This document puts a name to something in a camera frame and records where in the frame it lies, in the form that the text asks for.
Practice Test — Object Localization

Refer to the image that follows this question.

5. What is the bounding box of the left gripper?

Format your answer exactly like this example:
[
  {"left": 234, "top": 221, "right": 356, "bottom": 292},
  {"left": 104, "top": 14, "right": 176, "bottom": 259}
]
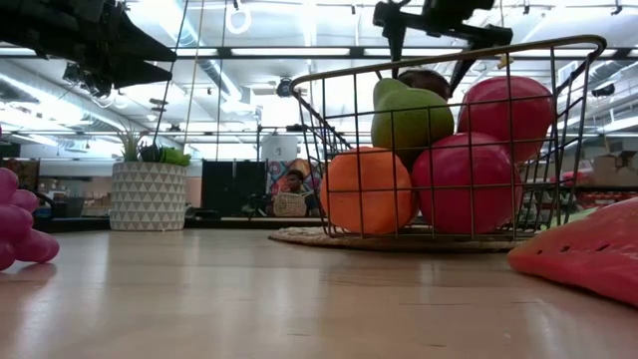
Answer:
[{"left": 49, "top": 0, "right": 178, "bottom": 97}]

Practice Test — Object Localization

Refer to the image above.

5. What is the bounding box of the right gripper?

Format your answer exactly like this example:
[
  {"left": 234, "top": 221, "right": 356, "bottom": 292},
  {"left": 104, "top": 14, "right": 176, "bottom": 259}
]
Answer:
[{"left": 373, "top": 0, "right": 514, "bottom": 96}]

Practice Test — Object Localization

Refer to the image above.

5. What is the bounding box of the green pear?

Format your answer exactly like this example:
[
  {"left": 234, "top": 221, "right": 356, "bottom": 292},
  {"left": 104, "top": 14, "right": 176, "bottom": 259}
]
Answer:
[{"left": 370, "top": 77, "right": 456, "bottom": 169}]

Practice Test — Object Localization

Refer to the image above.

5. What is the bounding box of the red apple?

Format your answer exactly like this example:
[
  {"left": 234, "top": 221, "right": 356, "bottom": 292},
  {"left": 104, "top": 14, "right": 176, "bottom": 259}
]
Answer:
[
  {"left": 457, "top": 75, "right": 555, "bottom": 165},
  {"left": 411, "top": 132, "right": 524, "bottom": 235}
]

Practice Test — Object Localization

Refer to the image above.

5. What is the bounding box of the orange bell pepper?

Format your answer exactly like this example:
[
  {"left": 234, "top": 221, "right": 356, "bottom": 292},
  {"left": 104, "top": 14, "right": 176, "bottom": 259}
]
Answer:
[{"left": 319, "top": 146, "right": 419, "bottom": 236}]

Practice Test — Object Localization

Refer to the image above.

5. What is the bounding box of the purple grape bunch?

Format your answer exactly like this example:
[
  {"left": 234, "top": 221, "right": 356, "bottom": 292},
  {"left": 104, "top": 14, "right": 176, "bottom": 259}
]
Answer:
[{"left": 0, "top": 167, "right": 61, "bottom": 272}]

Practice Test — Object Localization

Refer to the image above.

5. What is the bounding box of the watermelon slice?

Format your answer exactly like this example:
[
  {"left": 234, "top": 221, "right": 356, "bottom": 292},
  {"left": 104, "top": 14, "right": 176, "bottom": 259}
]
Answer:
[{"left": 506, "top": 196, "right": 638, "bottom": 308}]

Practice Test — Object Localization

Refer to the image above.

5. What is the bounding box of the black ceiling spotlight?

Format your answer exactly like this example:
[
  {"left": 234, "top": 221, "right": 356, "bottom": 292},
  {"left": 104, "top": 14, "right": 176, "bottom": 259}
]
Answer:
[
  {"left": 62, "top": 62, "right": 114, "bottom": 100},
  {"left": 275, "top": 76, "right": 296, "bottom": 100}
]

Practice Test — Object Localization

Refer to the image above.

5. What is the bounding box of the succulent in white patterned pot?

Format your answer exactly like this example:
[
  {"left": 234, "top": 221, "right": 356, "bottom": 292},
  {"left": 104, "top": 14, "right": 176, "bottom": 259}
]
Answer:
[{"left": 109, "top": 128, "right": 192, "bottom": 232}]

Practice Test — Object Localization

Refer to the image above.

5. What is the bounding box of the black room divider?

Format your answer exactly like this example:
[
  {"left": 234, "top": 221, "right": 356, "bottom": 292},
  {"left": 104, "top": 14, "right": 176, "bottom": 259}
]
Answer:
[{"left": 201, "top": 159, "right": 270, "bottom": 219}]

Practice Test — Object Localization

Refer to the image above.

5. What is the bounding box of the person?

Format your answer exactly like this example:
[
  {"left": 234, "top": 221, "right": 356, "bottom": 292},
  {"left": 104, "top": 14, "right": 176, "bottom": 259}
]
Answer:
[{"left": 285, "top": 169, "right": 308, "bottom": 195}]

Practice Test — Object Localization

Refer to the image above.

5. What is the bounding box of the round woven placemat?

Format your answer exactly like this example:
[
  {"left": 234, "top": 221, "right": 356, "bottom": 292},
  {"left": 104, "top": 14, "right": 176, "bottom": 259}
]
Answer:
[{"left": 267, "top": 226, "right": 529, "bottom": 253}]

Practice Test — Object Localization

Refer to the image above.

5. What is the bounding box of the cardboard box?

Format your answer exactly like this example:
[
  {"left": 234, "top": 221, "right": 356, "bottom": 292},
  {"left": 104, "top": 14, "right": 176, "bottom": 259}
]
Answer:
[{"left": 592, "top": 151, "right": 638, "bottom": 188}]

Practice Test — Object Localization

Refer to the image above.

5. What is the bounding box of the colourful wall poster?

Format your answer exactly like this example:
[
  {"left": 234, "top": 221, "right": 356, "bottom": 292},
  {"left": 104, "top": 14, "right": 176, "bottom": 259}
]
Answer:
[{"left": 266, "top": 158, "right": 325, "bottom": 195}]

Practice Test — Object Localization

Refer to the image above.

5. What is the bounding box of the black aluminium rig frame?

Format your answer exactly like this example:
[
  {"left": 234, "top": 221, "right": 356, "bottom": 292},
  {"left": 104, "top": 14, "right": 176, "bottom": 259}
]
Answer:
[{"left": 32, "top": 214, "right": 325, "bottom": 233}]

